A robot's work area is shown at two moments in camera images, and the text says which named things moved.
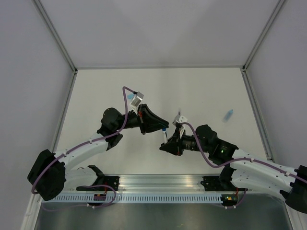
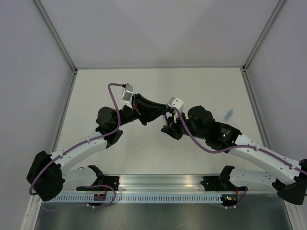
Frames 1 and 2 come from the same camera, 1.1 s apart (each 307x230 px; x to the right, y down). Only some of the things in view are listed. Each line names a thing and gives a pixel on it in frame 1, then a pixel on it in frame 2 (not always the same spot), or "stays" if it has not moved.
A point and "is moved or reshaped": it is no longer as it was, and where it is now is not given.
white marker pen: [164, 137] is moved or reshaped
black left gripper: [149, 122] -> [148, 110]
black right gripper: [174, 144] -> [173, 128]
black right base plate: [219, 183] stays
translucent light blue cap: [228, 116] stays
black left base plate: [113, 181] stays
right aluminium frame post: [254, 48] stays
